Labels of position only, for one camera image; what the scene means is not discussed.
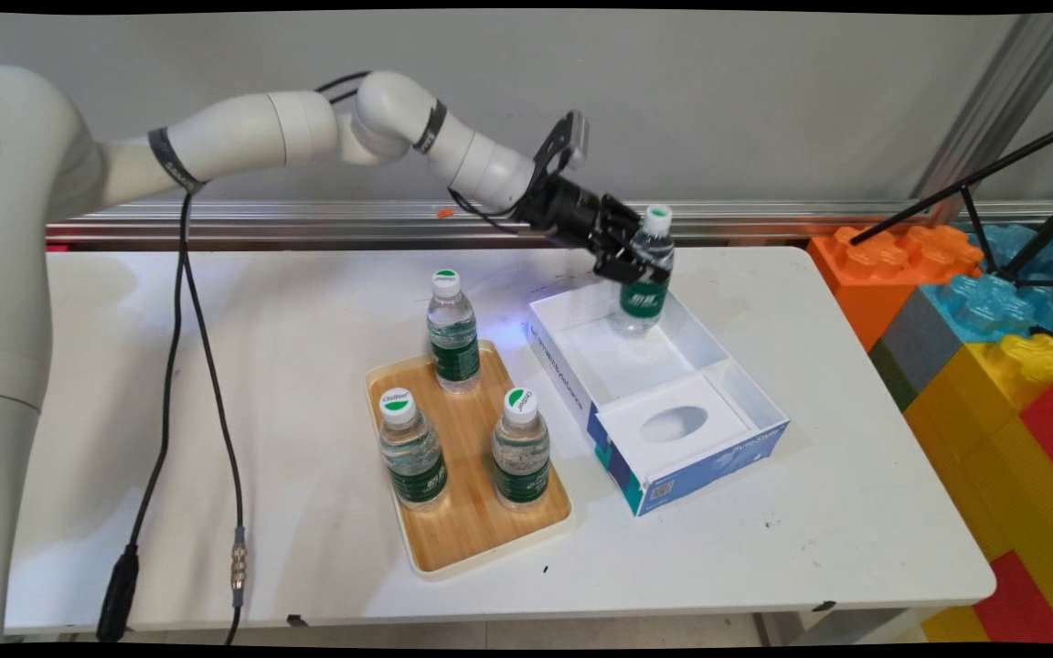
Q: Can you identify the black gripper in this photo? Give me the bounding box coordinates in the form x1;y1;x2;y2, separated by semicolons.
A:
517;174;672;282

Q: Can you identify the clear water bottle green label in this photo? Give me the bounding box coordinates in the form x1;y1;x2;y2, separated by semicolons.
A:
616;206;675;334
378;388;450;509
426;269;481;394
491;387;551;511

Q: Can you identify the white and blue cardboard box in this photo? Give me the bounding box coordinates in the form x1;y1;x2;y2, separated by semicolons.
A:
525;274;791;518

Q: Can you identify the orange giant building block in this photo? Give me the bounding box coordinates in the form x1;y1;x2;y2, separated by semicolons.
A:
805;226;983;353

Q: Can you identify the dark green building block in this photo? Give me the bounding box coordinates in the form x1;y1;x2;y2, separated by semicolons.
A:
867;340;916;412

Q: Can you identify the grey giant building block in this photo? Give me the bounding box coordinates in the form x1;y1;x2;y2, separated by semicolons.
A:
880;288;962;396

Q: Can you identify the wooden tray with white rim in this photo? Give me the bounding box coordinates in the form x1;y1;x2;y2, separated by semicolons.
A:
366;340;575;578

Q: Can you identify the black tripod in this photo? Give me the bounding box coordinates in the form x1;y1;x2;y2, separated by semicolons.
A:
846;114;1053;292

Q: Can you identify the translucent blue building block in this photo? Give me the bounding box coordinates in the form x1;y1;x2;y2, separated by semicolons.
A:
920;224;1053;344

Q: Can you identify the yellow giant building block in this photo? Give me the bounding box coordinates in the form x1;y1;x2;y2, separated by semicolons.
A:
901;334;1053;645

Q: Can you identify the black bracket with wrist camera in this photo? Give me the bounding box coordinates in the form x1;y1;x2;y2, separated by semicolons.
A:
534;110;590;179

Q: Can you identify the aluminium rail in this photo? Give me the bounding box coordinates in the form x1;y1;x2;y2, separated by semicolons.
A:
47;201;1053;249

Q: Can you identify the aluminium frame post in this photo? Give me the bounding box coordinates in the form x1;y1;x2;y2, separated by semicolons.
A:
910;14;1053;225

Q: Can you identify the black cable with metal connector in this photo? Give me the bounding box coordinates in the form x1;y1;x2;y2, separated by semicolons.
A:
181;187;248;645

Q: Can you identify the black cable with thick plug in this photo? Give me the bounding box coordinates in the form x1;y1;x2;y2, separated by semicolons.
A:
95;187;194;643

